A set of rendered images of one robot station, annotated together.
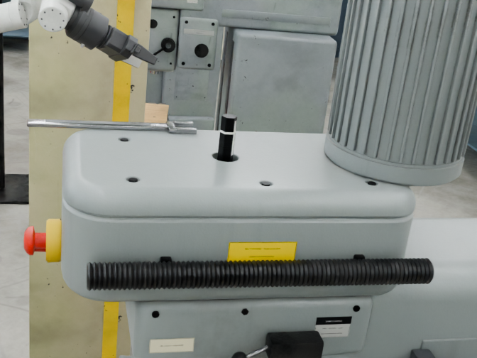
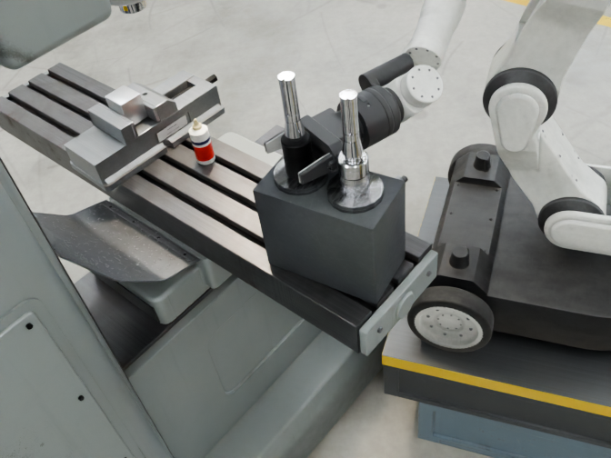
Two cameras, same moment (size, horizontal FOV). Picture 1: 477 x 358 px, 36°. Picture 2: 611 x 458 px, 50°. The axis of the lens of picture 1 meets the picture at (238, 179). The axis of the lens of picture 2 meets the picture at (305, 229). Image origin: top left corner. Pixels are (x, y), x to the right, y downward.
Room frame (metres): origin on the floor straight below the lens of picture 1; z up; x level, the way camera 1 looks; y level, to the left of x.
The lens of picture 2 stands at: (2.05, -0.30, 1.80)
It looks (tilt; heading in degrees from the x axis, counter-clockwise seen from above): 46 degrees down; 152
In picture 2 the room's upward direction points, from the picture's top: 9 degrees counter-clockwise
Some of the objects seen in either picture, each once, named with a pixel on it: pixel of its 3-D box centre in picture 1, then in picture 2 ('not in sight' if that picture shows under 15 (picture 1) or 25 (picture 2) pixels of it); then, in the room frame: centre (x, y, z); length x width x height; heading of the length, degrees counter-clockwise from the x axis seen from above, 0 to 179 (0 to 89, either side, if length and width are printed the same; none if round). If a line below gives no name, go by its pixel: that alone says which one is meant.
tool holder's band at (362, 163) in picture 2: not in sight; (353, 159); (1.43, 0.14, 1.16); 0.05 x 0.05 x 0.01
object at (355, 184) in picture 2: not in sight; (354, 174); (1.43, 0.14, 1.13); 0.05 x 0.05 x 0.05
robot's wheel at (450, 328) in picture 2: not in sight; (449, 320); (1.41, 0.40, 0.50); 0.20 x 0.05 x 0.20; 36
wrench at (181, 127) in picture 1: (113, 125); not in sight; (1.03, 0.19, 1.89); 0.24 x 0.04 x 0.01; 105
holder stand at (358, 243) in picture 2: not in sight; (332, 222); (1.39, 0.12, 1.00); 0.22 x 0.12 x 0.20; 25
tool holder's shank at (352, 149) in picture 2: not in sight; (350, 126); (1.43, 0.14, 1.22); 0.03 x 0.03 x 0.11
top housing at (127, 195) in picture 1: (230, 208); not in sight; (0.96, 0.01, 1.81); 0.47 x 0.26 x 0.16; 105
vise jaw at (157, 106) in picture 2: not in sight; (148, 100); (0.80, 0.04, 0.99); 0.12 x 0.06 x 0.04; 13
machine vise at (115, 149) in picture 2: not in sight; (144, 118); (0.81, 0.01, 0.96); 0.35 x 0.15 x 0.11; 103
